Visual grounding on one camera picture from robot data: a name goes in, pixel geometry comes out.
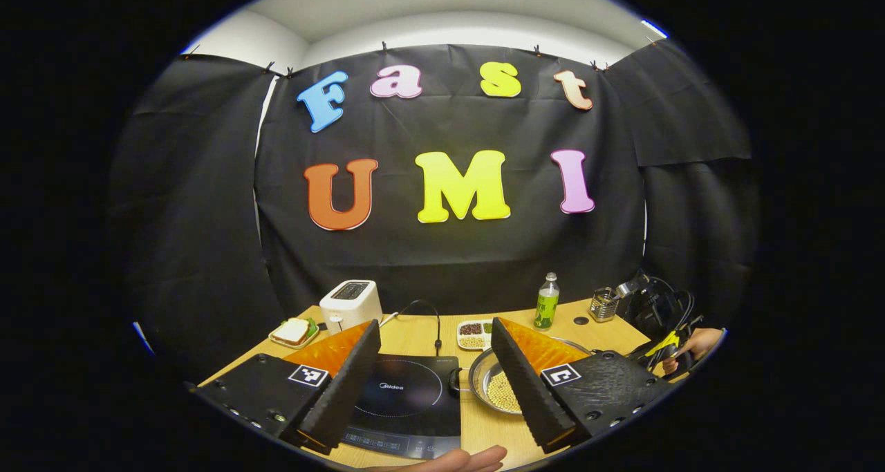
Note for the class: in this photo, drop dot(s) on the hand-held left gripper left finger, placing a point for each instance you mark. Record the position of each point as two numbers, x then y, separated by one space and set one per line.
346 382

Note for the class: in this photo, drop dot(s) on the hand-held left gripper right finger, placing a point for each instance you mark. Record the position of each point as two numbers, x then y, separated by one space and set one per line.
525 382

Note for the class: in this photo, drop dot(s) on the pile of yellow soybeans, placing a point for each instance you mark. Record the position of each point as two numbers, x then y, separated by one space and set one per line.
505 392

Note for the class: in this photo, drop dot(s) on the stainless steel pot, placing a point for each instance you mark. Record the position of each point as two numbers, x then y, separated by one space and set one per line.
480 382

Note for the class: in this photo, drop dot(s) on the black induction cooktop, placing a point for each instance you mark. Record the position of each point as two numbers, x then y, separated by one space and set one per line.
415 403

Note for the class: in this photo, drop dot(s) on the metal mesh utensil holder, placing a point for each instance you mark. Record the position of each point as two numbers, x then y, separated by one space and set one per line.
603 306

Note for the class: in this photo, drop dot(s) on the white divided bean dish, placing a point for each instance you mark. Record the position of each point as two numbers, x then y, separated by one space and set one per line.
473 334

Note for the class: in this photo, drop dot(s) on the white bread sandwich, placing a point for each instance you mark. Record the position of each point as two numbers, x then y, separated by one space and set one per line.
292 330

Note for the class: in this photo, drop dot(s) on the green label bottle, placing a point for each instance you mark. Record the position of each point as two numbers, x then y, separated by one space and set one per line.
546 306

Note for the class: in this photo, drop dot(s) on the white toaster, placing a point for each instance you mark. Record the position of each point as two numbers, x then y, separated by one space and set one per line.
349 303

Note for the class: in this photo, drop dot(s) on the white sandwich plate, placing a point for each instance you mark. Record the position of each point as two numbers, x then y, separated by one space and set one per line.
276 337

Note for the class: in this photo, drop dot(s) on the black backdrop cloth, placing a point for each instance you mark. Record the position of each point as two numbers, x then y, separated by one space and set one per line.
470 251

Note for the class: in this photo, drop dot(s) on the small ceiling light panel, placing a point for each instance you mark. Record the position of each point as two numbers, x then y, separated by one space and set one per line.
653 28

